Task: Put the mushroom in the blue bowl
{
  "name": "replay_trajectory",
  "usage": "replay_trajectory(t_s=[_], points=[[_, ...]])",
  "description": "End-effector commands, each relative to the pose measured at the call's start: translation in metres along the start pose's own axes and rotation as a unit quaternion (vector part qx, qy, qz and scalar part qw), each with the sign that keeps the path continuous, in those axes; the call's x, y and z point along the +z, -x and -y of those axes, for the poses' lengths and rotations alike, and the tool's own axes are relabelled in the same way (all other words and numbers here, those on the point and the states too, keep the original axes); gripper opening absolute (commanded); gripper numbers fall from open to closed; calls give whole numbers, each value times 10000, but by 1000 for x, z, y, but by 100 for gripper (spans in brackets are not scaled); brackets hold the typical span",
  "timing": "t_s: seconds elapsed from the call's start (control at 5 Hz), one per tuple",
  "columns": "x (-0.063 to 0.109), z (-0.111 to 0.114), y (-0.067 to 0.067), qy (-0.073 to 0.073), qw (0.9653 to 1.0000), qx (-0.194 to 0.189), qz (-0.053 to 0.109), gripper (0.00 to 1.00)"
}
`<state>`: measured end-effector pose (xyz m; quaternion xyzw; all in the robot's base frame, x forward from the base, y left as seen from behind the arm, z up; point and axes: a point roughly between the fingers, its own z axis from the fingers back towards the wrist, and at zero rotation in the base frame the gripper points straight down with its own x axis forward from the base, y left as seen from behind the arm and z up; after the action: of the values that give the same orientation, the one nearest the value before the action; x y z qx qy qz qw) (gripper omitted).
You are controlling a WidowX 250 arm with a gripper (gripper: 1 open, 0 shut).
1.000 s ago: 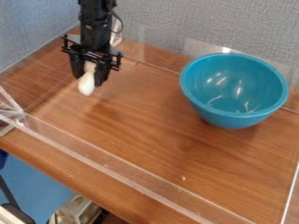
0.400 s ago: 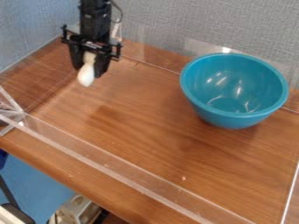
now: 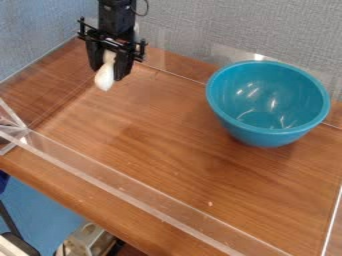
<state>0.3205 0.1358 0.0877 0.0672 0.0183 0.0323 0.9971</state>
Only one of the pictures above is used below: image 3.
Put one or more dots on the blue plastic bowl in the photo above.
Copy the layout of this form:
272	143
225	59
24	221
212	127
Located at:
267	102

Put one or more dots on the clear acrylic front barrier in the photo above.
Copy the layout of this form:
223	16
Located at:
171	211

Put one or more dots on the white brown toy mushroom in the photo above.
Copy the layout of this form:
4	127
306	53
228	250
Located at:
104	77

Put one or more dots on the grey white power strip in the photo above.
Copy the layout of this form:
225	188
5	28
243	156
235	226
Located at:
89	240

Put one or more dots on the black chair part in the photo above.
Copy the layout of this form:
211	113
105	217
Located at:
12	243

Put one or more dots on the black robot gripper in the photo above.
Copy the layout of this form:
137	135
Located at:
113	34

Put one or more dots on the clear acrylic left bracket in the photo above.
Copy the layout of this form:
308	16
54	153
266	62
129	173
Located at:
12	127

